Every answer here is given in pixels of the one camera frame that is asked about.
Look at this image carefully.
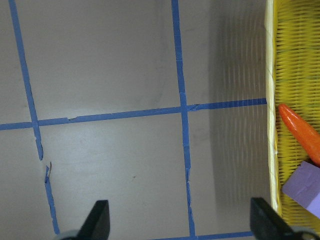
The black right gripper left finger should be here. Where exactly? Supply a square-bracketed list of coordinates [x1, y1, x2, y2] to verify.
[76, 200, 111, 240]

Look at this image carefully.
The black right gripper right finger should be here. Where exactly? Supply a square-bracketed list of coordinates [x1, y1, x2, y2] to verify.
[250, 197, 295, 240]

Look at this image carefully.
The purple foam block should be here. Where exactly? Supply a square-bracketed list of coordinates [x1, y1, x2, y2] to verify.
[281, 161, 320, 219]

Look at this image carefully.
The orange toy carrot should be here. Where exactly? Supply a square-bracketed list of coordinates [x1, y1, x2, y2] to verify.
[278, 103, 320, 167]

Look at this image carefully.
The yellow woven basket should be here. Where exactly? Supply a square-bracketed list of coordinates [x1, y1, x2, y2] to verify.
[264, 0, 320, 233]

